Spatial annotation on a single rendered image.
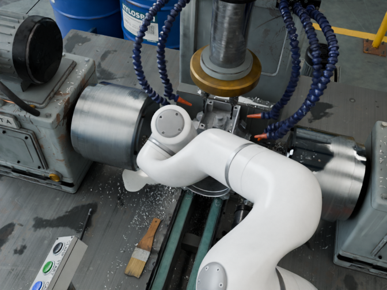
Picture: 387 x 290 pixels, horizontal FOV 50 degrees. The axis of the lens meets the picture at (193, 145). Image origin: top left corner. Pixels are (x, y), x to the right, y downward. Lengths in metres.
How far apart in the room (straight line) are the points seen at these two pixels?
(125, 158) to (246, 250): 0.73
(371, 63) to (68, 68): 2.61
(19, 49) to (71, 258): 0.54
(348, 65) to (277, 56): 2.16
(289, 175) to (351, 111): 1.23
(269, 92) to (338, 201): 0.41
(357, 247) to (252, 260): 0.81
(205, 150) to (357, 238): 0.64
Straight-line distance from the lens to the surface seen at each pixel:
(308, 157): 1.13
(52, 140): 1.27
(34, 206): 1.48
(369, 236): 1.25
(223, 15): 0.93
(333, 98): 1.85
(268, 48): 1.25
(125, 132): 1.17
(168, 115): 0.86
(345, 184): 1.14
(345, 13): 3.97
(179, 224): 1.24
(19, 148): 1.37
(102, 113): 1.20
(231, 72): 1.00
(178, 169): 0.80
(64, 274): 1.04
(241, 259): 0.52
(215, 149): 0.72
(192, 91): 1.25
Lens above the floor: 2.01
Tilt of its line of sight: 51 degrees down
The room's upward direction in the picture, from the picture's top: 3 degrees clockwise
